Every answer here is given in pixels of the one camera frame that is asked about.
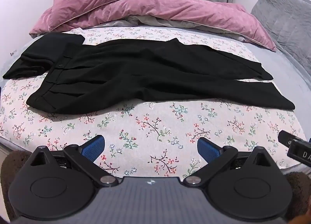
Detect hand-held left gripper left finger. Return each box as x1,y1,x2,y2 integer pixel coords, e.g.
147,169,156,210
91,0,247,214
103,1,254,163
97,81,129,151
25,135,119,187

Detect brown fuzzy clothing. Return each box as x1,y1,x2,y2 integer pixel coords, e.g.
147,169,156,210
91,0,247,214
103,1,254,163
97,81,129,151
0,150,32,222

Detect pink duvet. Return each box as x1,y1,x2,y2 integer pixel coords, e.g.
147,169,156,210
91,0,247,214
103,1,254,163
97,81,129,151
29,0,277,52

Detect folded black garment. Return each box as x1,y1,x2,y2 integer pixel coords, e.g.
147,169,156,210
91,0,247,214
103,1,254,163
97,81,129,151
2,33,85,80

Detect floral bed sheet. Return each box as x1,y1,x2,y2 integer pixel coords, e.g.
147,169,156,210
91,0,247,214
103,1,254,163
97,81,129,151
0,26,304,178

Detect grey quilted pillow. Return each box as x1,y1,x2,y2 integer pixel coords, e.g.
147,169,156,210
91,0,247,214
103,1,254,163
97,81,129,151
250,0,311,78

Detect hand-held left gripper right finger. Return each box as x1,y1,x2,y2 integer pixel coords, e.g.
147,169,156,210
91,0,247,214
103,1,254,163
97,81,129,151
183,138,276,187

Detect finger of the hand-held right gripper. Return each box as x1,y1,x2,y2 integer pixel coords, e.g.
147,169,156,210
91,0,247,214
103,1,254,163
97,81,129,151
278,130,311,164

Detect black pants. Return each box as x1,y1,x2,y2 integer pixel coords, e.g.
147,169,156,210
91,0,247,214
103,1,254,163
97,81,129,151
26,38,295,114

